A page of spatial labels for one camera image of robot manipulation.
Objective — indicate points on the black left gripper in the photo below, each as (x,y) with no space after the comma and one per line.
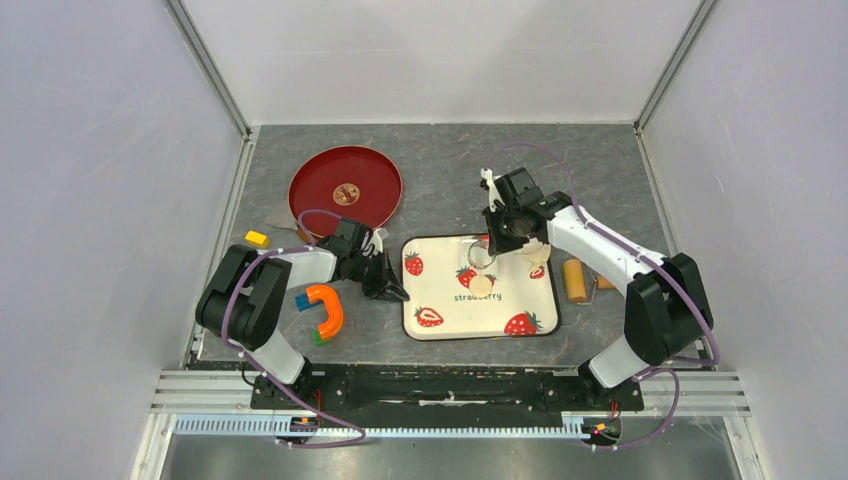
(392,291)

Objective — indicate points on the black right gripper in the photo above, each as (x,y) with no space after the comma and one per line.
(498,244)

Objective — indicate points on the small metal cup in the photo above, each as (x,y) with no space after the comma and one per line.
(478,256)

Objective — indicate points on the dough trimmings scrap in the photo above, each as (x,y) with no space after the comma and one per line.
(536,253)

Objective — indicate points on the white strawberry enamel tray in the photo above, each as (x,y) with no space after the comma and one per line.
(441,307)

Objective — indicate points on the wooden dough roller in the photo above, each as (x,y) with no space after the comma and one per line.
(580,284)

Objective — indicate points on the round red lacquer tray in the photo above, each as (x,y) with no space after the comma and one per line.
(354,182)

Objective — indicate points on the small dough ball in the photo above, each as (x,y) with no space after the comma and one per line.
(481,285)

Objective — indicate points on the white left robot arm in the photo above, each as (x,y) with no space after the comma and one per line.
(242,302)

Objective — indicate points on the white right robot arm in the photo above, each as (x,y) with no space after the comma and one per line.
(666,308)

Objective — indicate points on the orange horseshoe magnet toy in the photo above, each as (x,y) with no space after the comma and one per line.
(327,297)

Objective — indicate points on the small yellow block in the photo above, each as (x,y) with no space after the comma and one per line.
(257,239)

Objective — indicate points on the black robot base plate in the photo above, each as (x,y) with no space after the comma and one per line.
(403,395)

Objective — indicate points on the white slotted cable duct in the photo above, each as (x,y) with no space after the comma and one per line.
(287,426)

